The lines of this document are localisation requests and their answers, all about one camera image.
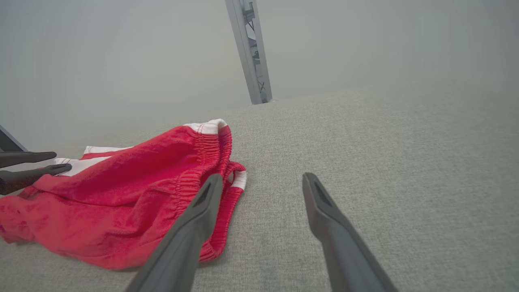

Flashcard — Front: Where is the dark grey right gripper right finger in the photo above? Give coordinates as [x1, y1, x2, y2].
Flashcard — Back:
[302, 172, 398, 292]

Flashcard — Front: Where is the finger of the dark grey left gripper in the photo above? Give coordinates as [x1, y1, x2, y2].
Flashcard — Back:
[0, 163, 73, 195]
[0, 151, 57, 169]

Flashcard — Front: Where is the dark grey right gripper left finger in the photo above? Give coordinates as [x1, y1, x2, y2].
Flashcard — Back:
[126, 174, 223, 292]

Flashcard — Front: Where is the red shorts white stripe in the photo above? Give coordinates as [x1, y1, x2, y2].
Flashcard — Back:
[0, 118, 247, 270]

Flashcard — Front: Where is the grey fabric sofa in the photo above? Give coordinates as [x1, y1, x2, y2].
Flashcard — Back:
[0, 83, 519, 292]

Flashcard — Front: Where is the grey metal partition post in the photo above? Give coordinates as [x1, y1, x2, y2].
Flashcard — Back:
[225, 0, 273, 105]

